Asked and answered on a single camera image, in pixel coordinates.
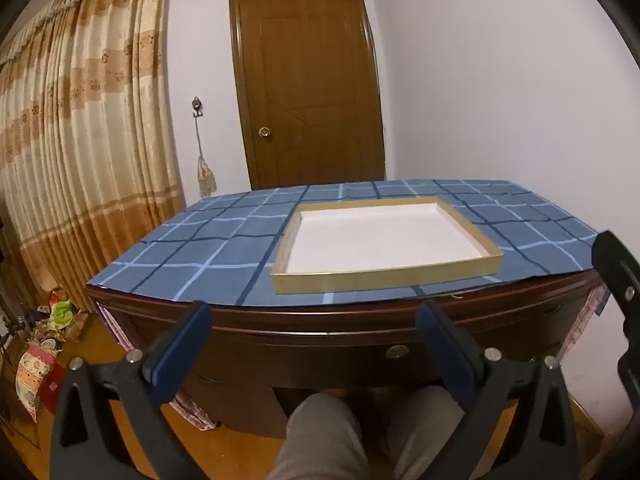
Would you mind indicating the metal drawer knob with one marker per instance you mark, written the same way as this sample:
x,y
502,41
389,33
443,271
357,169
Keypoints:
x,y
396,351

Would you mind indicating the dark wooden desk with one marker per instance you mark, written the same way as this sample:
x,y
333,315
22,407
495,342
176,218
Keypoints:
x,y
300,330

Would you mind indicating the metal wall hook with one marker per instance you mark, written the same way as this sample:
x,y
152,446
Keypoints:
x,y
197,105

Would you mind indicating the person's left leg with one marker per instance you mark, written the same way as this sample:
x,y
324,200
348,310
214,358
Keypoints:
x,y
320,440

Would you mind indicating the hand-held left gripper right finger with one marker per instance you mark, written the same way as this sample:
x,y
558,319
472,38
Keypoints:
x,y
445,350

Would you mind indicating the person's leg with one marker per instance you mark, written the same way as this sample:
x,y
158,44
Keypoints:
x,y
420,435
320,440

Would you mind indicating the beige patterned curtain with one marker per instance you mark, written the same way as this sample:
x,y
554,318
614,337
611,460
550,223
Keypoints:
x,y
75,135

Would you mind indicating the brass door knob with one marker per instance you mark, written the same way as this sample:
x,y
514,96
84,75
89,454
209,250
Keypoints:
x,y
264,132

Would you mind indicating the dark wooden drawer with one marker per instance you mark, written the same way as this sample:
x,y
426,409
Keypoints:
x,y
325,360

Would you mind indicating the person's right leg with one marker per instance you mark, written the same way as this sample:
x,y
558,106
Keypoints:
x,y
420,435

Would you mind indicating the green crumpled item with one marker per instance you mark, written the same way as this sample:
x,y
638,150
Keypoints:
x,y
62,311

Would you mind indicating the beige curtain tassel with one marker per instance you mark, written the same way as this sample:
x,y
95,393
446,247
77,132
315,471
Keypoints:
x,y
205,175

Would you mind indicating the brown wooden door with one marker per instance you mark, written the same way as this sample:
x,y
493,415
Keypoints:
x,y
300,85

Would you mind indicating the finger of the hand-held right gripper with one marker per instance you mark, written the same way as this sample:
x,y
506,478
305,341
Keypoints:
x,y
617,270

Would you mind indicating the shallow white tray wooden rim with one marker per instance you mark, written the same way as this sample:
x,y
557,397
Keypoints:
x,y
380,240

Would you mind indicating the colourful patterned gift bag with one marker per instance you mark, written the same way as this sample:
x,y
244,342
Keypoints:
x,y
32,375

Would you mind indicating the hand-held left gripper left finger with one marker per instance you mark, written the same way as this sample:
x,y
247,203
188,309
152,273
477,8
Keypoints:
x,y
182,350

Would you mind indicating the blue plaid tablecloth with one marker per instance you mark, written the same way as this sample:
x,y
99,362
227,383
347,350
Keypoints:
x,y
200,240

